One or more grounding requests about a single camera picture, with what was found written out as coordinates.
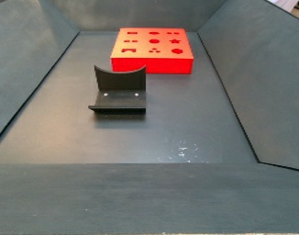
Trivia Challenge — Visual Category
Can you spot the red shape-sorting board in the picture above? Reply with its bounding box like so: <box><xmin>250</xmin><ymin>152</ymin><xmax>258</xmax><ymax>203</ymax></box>
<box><xmin>111</xmin><ymin>28</ymin><xmax>194</xmax><ymax>74</ymax></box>

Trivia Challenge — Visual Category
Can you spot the black angled holder bracket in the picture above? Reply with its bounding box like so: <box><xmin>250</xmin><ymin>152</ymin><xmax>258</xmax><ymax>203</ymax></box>
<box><xmin>89</xmin><ymin>67</ymin><xmax>146</xmax><ymax>113</ymax></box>

